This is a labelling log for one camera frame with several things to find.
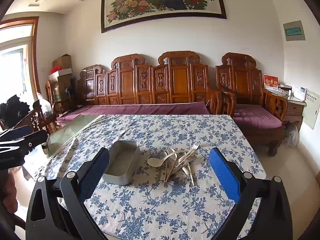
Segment steel fork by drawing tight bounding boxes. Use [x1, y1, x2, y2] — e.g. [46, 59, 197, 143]
[187, 162, 195, 186]

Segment grey metal utensil tray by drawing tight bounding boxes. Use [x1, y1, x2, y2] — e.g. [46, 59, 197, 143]
[102, 140, 141, 186]

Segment white plastic fork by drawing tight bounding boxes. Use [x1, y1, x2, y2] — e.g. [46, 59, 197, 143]
[169, 141, 200, 176]

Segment light wooden chopstick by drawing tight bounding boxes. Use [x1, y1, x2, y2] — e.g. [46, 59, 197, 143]
[163, 154, 177, 185]

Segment white plastic spoon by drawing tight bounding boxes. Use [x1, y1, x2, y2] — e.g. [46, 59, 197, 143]
[167, 147, 190, 176]
[148, 150, 185, 167]

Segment wooden chair at left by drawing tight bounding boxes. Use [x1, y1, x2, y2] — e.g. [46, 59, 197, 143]
[14, 100, 58, 134]

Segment stacked cardboard boxes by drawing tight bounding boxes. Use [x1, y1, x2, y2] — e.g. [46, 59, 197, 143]
[47, 54, 72, 102]

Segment purple armchair cushion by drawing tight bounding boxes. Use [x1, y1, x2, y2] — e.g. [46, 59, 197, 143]
[233, 104, 282, 129]

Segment carved wooden armchair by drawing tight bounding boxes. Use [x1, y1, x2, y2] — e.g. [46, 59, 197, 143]
[215, 53, 287, 157]

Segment blue floral tablecloth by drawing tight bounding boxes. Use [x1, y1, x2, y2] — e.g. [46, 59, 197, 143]
[33, 115, 266, 239]

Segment wooden side table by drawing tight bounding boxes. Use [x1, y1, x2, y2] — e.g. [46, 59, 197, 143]
[276, 92, 306, 131]

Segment purple sofa cushion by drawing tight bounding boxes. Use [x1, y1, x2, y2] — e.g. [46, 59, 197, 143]
[57, 101, 210, 125]

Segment white tissue box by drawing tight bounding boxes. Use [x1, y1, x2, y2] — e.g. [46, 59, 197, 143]
[292, 86, 307, 102]

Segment red box on table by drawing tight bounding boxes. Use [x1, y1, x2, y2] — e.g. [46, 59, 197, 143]
[263, 74, 279, 90]

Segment carved wooden long sofa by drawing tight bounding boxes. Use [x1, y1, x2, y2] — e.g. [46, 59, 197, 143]
[77, 51, 236, 116]

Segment framed peony peacock painting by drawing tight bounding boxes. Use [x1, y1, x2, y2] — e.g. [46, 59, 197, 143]
[101, 0, 227, 33]

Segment white wall distribution box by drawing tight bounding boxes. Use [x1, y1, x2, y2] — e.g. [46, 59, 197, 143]
[303, 89, 319, 129]

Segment grey wall electrical panel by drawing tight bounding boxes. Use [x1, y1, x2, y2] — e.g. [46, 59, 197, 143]
[283, 21, 305, 41]

